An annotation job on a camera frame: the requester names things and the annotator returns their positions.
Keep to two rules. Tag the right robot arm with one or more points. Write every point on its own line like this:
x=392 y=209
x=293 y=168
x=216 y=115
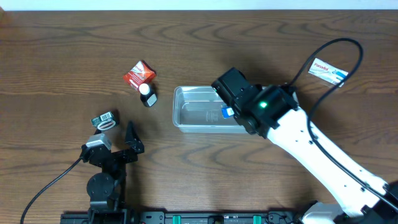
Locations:
x=273 y=113

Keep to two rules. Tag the small green black box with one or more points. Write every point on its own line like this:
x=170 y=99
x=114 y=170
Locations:
x=105 y=121

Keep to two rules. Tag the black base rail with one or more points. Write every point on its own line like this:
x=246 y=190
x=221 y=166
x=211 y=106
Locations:
x=158 y=217

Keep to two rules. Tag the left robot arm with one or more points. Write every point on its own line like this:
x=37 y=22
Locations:
x=107 y=188

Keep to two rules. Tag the blue Kool Fever box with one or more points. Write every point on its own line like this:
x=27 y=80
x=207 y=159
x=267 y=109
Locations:
x=227 y=112

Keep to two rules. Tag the dark bottle white cap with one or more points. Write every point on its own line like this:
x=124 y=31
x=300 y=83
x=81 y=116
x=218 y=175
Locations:
x=148 y=95

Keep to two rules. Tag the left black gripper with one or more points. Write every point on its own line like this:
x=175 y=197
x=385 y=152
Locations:
x=116 y=154

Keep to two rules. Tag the clear plastic container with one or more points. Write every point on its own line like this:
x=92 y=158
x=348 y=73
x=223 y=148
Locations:
x=197 y=109

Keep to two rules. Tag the white Panadol box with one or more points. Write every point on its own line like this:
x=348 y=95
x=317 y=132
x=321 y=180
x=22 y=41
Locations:
x=326 y=72

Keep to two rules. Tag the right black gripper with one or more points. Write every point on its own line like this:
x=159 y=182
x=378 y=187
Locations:
x=241 y=113

